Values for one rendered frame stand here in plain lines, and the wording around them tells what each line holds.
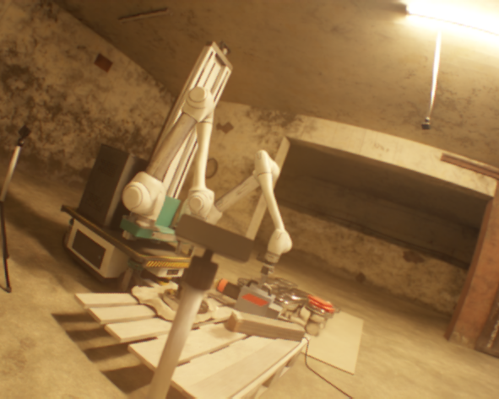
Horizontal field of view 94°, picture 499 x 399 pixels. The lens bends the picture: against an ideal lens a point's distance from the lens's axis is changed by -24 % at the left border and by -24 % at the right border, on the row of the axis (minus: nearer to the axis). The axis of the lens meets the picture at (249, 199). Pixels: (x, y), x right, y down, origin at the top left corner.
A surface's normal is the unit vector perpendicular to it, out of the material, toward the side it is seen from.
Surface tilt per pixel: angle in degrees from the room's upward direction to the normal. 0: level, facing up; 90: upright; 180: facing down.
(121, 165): 90
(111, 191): 90
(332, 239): 90
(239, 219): 90
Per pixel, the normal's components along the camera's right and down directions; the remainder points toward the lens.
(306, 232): -0.41, -0.22
